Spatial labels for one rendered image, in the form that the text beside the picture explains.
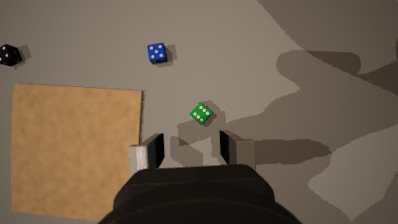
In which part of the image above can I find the blue die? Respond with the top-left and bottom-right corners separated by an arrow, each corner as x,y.
147,43 -> 168,64

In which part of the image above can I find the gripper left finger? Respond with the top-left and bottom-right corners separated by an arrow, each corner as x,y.
128,133 -> 165,178

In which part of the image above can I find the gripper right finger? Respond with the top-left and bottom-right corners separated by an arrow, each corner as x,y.
220,130 -> 256,171

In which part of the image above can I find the green die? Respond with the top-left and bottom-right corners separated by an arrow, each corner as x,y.
190,103 -> 212,125

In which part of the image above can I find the black die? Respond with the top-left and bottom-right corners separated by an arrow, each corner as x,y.
0,44 -> 22,66

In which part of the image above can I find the tan square mat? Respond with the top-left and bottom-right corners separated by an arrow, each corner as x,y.
11,83 -> 143,221

